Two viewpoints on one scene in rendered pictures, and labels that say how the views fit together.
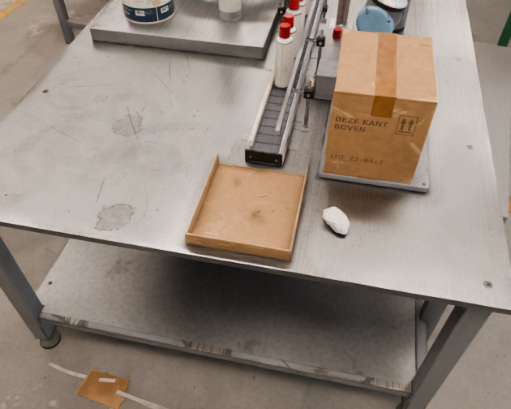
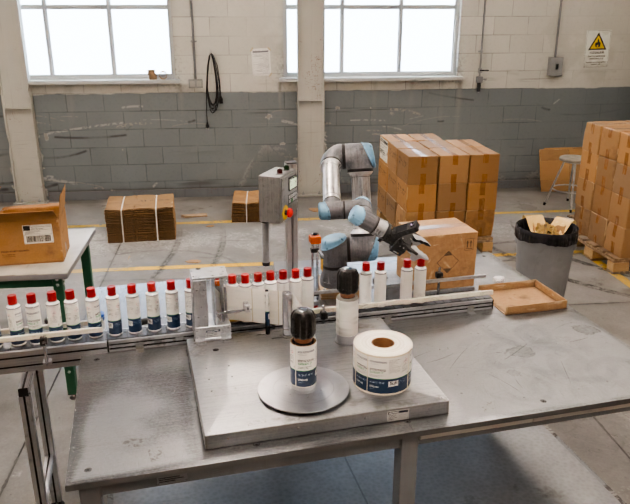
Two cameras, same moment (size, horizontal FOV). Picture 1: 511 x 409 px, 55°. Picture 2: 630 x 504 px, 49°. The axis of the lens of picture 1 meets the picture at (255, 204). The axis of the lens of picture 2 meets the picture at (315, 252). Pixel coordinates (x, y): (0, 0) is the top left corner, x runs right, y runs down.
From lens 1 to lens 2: 374 cm
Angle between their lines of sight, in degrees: 92
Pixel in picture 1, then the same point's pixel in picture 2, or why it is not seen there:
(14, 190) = (627, 365)
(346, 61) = (449, 232)
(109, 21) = (424, 394)
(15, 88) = not seen: outside the picture
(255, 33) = (364, 324)
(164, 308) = (547, 454)
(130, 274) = (546, 483)
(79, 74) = (502, 396)
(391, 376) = not seen: hidden behind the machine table
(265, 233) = (530, 293)
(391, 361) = not seen: hidden behind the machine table
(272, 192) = (503, 297)
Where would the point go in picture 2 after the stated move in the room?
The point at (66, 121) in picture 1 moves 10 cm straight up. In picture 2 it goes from (554, 375) to (557, 350)
